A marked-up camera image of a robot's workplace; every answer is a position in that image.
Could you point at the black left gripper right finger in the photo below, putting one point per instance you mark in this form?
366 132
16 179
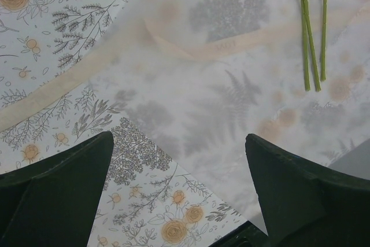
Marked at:
304 203

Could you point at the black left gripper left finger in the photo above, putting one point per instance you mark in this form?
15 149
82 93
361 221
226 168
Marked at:
54 201

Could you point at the cream ribbon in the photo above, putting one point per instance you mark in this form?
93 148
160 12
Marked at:
95 61

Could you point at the white wrapping paper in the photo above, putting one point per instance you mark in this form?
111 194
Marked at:
200 112

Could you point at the white rose stem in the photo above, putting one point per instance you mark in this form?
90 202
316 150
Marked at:
305 46

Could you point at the peach rose stem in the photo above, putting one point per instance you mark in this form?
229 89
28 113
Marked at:
323 41

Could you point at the floral tablecloth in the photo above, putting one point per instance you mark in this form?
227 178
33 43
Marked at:
148 198

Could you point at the cream rose stem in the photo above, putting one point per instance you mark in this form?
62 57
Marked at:
311 50

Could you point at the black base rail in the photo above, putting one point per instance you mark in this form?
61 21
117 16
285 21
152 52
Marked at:
246 235

